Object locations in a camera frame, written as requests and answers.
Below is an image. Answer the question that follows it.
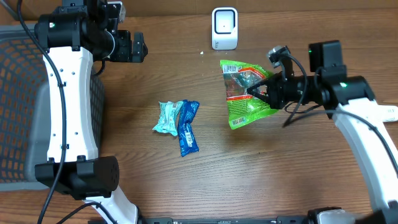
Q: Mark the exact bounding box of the green snack bag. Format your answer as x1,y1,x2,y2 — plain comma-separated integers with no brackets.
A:
220,60,277,129

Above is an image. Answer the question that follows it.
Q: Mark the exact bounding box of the teal snack packet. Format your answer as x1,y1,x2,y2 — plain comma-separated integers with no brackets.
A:
152,101,183,136

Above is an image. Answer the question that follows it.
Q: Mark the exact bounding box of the blue snack packet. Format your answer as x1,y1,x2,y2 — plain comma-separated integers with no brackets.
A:
177,100,200,157

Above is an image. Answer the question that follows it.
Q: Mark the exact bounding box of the white cosmetic tube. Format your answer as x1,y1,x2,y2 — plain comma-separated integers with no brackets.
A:
378,105,398,123

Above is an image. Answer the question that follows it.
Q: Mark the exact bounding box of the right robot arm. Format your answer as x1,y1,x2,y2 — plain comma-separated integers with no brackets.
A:
247,40,397,223

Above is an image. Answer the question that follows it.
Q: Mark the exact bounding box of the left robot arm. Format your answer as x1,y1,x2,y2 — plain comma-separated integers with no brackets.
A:
34,1,148,223

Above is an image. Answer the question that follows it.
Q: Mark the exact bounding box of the white barcode scanner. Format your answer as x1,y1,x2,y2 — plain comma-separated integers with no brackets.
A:
211,7,238,50

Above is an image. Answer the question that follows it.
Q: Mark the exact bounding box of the grey plastic shopping basket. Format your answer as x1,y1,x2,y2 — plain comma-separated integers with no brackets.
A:
1,26,104,192

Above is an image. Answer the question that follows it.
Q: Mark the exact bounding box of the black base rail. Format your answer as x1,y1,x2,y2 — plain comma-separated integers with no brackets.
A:
137,207,364,224

